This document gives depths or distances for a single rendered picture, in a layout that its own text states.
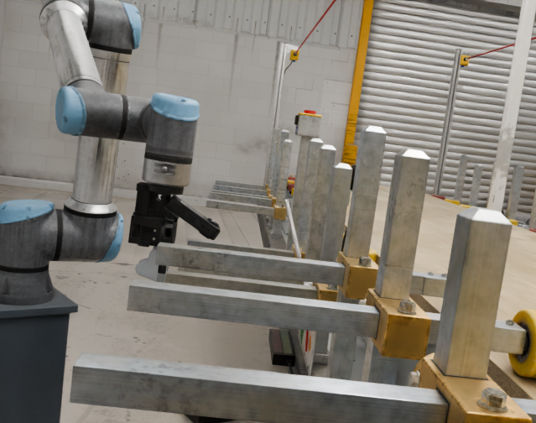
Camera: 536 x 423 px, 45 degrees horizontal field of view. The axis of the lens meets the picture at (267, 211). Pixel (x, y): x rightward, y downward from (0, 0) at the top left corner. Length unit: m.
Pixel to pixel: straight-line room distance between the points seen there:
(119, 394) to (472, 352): 0.29
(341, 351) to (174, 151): 0.46
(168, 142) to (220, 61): 7.97
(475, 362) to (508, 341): 0.25
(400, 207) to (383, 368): 0.20
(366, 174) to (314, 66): 8.32
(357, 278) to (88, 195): 1.08
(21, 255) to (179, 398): 1.41
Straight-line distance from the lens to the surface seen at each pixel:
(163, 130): 1.20
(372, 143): 1.03
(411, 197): 0.79
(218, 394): 0.51
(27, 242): 1.89
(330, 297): 1.24
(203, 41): 9.17
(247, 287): 1.26
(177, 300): 0.75
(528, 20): 3.13
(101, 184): 1.88
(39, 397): 2.00
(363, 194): 1.03
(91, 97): 1.30
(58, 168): 9.26
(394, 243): 0.79
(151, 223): 1.23
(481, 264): 0.56
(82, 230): 1.90
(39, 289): 1.92
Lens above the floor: 1.15
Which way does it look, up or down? 7 degrees down
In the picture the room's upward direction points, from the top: 7 degrees clockwise
